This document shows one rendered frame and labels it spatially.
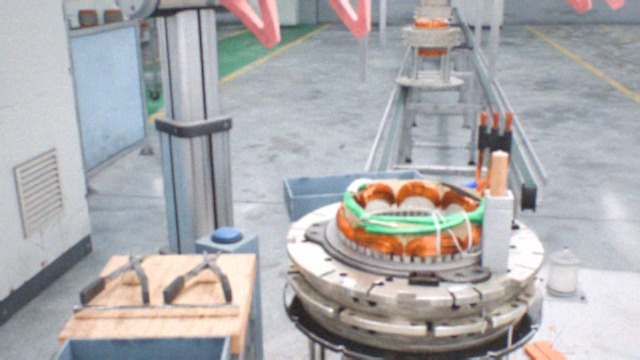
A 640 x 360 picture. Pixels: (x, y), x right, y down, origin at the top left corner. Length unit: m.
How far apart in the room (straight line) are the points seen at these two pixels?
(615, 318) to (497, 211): 0.69
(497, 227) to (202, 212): 0.59
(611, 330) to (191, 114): 0.86
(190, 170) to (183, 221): 0.10
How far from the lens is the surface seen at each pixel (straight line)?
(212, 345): 0.70
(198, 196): 1.15
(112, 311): 0.75
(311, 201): 1.07
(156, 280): 0.82
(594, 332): 1.33
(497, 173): 0.73
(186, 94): 1.12
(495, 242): 0.75
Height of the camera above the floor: 1.42
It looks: 18 degrees down
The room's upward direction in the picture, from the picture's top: 1 degrees counter-clockwise
